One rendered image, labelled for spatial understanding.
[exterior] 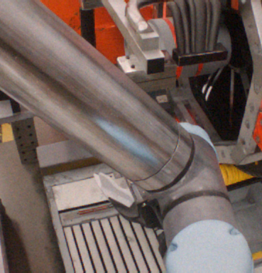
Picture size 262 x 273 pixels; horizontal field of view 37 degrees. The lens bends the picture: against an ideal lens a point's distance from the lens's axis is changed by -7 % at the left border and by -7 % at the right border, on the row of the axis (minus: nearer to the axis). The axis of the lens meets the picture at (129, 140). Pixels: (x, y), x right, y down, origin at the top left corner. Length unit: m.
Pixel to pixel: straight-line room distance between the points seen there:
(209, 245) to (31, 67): 0.20
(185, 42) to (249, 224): 0.84
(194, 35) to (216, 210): 0.34
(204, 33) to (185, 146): 0.30
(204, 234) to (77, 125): 0.14
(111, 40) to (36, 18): 1.07
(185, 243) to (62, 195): 1.26
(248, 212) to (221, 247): 1.05
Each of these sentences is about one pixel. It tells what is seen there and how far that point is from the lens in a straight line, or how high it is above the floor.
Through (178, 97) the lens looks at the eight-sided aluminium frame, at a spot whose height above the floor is 0.62.
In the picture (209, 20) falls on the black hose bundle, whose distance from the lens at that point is 0.66.
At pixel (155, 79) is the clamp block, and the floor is 0.92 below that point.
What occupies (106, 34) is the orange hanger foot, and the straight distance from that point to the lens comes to 1.34.
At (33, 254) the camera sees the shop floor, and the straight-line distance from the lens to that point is 1.55.
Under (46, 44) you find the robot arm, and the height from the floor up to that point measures 1.17.
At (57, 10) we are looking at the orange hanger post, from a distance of 1.26.
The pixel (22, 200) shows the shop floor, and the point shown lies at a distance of 1.70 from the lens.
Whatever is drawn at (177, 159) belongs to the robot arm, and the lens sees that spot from 0.38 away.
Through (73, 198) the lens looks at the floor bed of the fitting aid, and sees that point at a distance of 1.57.
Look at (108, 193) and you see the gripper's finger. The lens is 0.61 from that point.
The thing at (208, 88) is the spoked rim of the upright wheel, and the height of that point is 0.63.
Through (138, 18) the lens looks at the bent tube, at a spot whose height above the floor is 1.01.
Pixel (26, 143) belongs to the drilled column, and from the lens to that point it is 1.74.
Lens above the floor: 1.32
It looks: 45 degrees down
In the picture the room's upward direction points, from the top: straight up
